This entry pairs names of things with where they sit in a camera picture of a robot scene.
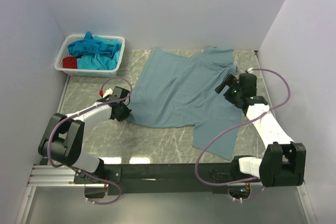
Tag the red garment in basket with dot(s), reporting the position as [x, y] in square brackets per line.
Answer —
[70, 63]

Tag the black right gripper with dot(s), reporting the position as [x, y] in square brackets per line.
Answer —
[227, 81]

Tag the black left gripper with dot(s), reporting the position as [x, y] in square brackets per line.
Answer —
[125, 115]

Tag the bright blue t shirt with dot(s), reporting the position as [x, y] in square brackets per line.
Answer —
[94, 45]

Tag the light blue t shirt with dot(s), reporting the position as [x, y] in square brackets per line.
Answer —
[96, 62]

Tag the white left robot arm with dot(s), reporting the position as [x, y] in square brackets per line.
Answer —
[63, 137]

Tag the white plastic laundry basket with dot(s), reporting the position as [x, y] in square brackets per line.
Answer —
[63, 52]

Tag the black base crossbar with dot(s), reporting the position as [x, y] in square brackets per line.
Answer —
[173, 178]

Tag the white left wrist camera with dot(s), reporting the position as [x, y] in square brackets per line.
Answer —
[106, 93]

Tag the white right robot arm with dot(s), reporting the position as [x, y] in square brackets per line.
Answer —
[283, 163]

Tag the grey-blue t shirt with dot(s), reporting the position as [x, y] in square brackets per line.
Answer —
[178, 91]

